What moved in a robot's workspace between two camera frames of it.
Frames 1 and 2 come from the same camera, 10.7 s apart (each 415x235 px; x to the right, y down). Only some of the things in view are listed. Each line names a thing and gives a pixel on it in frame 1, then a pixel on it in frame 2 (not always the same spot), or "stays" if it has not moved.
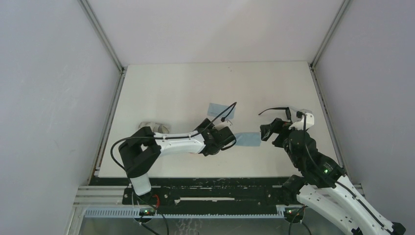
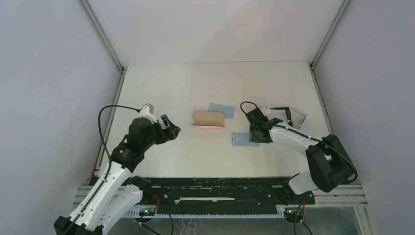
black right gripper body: [279, 130] -> [257, 126]
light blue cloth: [248, 139] stays
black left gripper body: [225, 136] -> [165, 129]
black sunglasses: [287, 110] stays
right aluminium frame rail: [323, 104] stays
